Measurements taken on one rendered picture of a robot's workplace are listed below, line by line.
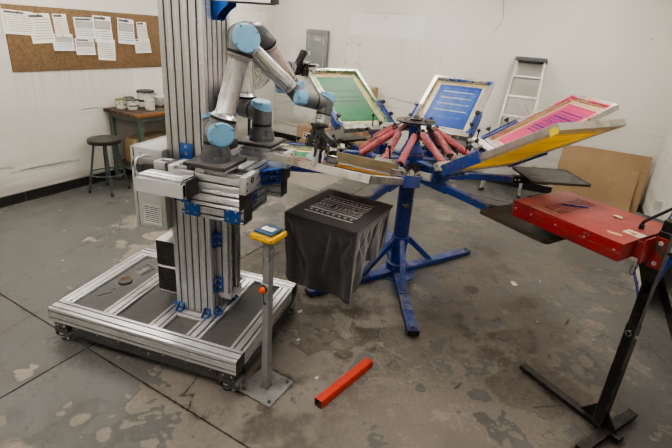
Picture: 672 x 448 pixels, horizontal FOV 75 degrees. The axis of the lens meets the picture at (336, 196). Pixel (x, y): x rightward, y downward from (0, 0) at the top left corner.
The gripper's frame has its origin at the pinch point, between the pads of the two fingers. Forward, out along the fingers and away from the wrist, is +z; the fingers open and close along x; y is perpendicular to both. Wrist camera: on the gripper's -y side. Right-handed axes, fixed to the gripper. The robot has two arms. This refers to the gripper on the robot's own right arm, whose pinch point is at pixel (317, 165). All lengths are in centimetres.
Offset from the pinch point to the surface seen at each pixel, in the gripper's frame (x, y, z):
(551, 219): -56, -105, 3
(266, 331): -1, 11, 91
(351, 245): -14.4, -20.6, 36.4
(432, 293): -156, -37, 87
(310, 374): -34, -4, 122
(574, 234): -50, -117, 7
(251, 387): -7, 17, 129
